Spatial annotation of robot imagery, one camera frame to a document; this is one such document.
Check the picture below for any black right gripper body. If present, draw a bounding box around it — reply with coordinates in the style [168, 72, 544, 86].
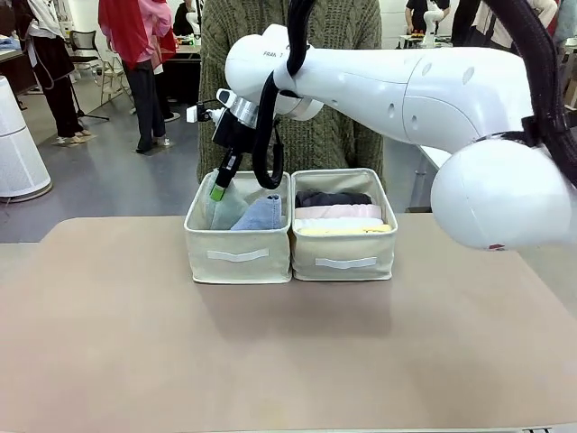
[211, 108, 256, 157]

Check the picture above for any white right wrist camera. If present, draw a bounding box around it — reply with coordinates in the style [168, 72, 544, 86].
[186, 88, 236, 125]

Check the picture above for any dark grey towel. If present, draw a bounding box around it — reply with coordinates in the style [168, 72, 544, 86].
[295, 189, 375, 210]

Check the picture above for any white cylindrical air purifier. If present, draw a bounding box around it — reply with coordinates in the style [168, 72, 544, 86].
[0, 75, 52, 200]

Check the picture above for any black mesh office chair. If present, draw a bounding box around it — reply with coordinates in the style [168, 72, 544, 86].
[67, 28, 100, 74]

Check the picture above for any white towel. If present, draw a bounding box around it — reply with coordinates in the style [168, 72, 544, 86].
[293, 216, 386, 231]

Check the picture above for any white side table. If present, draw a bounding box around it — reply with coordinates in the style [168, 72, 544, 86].
[382, 134, 452, 214]

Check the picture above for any bystander in red and pink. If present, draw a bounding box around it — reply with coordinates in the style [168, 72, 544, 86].
[96, 0, 178, 155]

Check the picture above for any yellow towel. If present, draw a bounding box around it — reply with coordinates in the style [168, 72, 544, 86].
[297, 223, 394, 236]

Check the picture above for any pink towel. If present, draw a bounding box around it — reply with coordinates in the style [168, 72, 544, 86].
[294, 203, 382, 223]

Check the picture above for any small white background robot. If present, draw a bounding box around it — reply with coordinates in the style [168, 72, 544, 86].
[420, 7, 453, 49]

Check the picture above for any teal towel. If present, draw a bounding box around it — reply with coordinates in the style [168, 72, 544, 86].
[204, 172, 250, 232]

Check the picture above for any white folding step stool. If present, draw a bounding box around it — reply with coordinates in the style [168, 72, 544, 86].
[99, 57, 135, 108]

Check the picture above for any bystander in cream jacket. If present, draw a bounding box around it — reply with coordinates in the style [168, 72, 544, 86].
[472, 0, 561, 51]

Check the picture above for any bystander in black t-shirt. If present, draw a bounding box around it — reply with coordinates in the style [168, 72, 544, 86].
[403, 0, 453, 33]

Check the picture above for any person torso green knit sweater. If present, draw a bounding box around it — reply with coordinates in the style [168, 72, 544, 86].
[197, 0, 385, 185]

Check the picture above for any black sleeved cable bundle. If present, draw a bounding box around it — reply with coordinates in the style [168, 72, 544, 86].
[251, 0, 577, 191]

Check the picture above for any cream fabric storage bin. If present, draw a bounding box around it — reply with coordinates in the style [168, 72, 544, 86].
[290, 167, 399, 282]
[183, 170, 293, 285]

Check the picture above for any bystander in black and white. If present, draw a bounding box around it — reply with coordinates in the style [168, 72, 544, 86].
[12, 0, 95, 146]

